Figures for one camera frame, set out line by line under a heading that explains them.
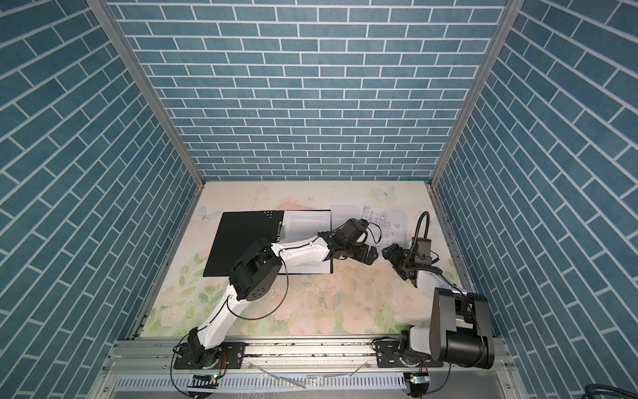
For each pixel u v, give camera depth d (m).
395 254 0.83
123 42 0.76
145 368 0.72
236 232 1.02
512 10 0.71
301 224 1.06
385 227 1.03
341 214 1.08
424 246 0.72
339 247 0.74
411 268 0.69
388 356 0.73
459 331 0.43
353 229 0.76
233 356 0.74
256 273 0.56
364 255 0.84
